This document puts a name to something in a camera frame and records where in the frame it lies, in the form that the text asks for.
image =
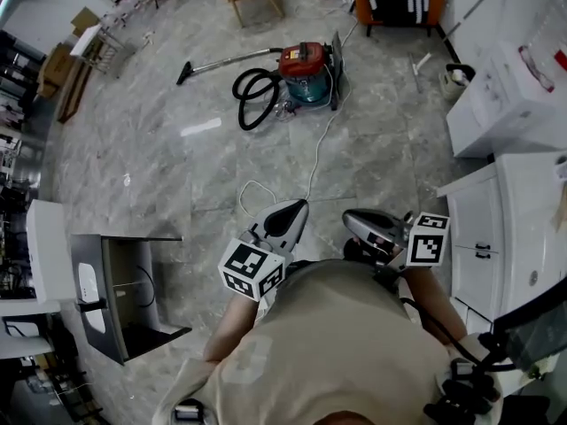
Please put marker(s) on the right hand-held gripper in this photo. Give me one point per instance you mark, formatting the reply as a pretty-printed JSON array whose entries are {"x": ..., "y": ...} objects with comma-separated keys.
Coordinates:
[{"x": 427, "y": 241}]

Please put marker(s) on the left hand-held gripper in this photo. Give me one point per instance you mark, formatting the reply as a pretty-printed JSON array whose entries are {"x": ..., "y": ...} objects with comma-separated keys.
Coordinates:
[{"x": 248, "y": 264}]

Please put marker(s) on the person's left forearm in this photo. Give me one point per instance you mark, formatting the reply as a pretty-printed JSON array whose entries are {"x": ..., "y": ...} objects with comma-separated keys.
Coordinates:
[{"x": 230, "y": 330}]

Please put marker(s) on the person's right forearm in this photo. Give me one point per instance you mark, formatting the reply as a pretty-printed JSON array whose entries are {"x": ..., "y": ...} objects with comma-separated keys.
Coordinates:
[{"x": 432, "y": 299}]

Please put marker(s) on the white vanity sink cabinet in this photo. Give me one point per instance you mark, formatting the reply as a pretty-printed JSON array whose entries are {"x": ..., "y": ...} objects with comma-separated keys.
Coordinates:
[{"x": 474, "y": 210}]

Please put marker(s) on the person's beige shirt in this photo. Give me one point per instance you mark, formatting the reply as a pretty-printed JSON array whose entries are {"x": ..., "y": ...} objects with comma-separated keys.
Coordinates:
[{"x": 336, "y": 348}]

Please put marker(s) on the white floor mop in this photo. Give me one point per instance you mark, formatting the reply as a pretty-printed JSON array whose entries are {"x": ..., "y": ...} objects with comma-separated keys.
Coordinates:
[{"x": 415, "y": 75}]

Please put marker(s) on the small white waste bin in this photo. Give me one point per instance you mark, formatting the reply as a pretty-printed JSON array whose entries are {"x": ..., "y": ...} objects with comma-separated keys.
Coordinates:
[{"x": 449, "y": 87}]

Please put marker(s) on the dark grey open cabinet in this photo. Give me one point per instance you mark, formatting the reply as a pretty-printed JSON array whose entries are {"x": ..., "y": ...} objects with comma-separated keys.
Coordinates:
[{"x": 128, "y": 272}]

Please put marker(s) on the red and teal vacuum cleaner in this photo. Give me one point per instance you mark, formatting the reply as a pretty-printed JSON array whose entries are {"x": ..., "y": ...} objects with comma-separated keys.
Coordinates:
[{"x": 305, "y": 60}]

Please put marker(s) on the white drawer cabinet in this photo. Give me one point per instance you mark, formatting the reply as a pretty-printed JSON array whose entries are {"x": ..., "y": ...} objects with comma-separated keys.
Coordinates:
[{"x": 496, "y": 104}]

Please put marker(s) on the crumpled white tissue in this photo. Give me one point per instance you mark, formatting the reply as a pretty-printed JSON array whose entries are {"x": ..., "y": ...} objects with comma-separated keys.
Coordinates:
[{"x": 458, "y": 76}]

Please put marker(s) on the metal vacuum wand with nozzle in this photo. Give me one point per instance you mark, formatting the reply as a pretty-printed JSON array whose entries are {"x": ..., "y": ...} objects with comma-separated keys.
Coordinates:
[{"x": 230, "y": 58}]

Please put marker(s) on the beige towel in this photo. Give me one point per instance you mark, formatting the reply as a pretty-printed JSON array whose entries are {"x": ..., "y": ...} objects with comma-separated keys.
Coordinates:
[{"x": 561, "y": 215}]

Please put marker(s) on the black flat panel device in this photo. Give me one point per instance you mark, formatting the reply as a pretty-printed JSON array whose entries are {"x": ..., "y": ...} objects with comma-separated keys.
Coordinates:
[{"x": 531, "y": 339}]

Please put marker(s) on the white oblong panel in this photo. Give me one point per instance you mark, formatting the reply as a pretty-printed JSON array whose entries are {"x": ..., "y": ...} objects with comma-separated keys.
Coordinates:
[{"x": 86, "y": 277}]

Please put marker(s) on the orange sofa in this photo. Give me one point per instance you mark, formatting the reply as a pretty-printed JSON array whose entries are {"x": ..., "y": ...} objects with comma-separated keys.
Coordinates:
[{"x": 364, "y": 2}]

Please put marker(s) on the black blanket with white stripes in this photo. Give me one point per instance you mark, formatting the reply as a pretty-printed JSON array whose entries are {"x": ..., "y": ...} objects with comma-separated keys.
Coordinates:
[{"x": 394, "y": 2}]

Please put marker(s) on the white block counter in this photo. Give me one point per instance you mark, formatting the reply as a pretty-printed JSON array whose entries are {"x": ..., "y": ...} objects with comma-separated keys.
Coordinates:
[{"x": 46, "y": 246}]

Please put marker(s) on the wooden board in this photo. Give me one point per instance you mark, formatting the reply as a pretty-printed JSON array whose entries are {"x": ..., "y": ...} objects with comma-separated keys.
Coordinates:
[{"x": 73, "y": 95}]

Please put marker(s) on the white board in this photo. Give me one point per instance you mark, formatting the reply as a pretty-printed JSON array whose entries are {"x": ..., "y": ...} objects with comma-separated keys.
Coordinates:
[{"x": 86, "y": 40}]

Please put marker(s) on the brown cardboard box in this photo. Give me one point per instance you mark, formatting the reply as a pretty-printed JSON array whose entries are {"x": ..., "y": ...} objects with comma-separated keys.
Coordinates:
[
  {"x": 55, "y": 67},
  {"x": 84, "y": 18}
]

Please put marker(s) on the dark cluttered shelving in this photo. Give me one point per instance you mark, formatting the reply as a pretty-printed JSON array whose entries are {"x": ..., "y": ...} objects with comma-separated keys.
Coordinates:
[{"x": 13, "y": 104}]

